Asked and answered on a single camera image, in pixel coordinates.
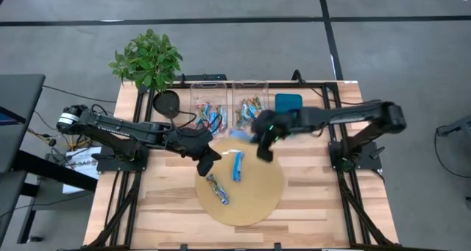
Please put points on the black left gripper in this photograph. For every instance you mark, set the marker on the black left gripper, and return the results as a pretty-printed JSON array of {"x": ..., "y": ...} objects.
[{"x": 191, "y": 142}]

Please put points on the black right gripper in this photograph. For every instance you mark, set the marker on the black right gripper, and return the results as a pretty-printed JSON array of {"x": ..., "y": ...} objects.
[{"x": 272, "y": 126}]

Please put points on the light blue granola bar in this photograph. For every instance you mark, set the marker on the light blue granola bar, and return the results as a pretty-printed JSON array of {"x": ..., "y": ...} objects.
[
  {"x": 238, "y": 166},
  {"x": 241, "y": 135}
]

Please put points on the purple yellow granola bar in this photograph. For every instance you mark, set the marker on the purple yellow granola bar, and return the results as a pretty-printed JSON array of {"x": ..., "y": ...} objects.
[{"x": 217, "y": 189}]

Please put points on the green red Chewy granola bar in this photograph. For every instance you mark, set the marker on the green red Chewy granola bar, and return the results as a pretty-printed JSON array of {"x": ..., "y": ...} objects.
[{"x": 222, "y": 116}]

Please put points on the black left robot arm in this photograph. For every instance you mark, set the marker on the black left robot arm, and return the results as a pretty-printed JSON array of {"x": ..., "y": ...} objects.
[{"x": 121, "y": 127}]

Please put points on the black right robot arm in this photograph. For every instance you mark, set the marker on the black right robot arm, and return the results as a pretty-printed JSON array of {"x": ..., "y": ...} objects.
[{"x": 342, "y": 113}]

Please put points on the white paper label strip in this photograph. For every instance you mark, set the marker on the white paper label strip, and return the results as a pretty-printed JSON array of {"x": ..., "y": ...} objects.
[{"x": 228, "y": 152}]

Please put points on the teal plastic bin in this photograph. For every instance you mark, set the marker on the teal plastic bin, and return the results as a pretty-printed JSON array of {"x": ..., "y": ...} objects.
[{"x": 289, "y": 103}]

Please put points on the clear plastic bin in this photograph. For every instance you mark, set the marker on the clear plastic bin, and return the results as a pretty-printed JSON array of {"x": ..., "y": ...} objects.
[
  {"x": 250, "y": 89},
  {"x": 208, "y": 92}
]

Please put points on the black power strip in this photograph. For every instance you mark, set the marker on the black power strip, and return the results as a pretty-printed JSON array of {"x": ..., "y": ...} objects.
[{"x": 202, "y": 77}]

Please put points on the green plant in black pot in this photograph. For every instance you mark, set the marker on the green plant in black pot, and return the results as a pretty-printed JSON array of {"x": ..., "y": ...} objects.
[{"x": 147, "y": 59}]

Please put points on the white paper sheet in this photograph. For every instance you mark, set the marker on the white paper sheet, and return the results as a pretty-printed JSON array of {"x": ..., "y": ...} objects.
[{"x": 79, "y": 179}]

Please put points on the black desk beam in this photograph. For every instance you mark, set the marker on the black desk beam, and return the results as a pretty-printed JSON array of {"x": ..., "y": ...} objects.
[{"x": 55, "y": 172}]

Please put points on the black desk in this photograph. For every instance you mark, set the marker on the black desk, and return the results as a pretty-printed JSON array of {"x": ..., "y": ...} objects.
[{"x": 18, "y": 100}]

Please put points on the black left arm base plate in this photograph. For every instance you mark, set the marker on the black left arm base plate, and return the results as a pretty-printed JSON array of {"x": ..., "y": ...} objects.
[{"x": 121, "y": 166}]

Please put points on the black aluminium table frame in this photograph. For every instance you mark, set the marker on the black aluminium table frame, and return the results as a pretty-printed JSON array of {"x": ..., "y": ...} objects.
[{"x": 347, "y": 207}]

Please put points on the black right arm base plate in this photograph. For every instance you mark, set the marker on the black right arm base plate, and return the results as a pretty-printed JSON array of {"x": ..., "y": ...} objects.
[{"x": 373, "y": 159}]

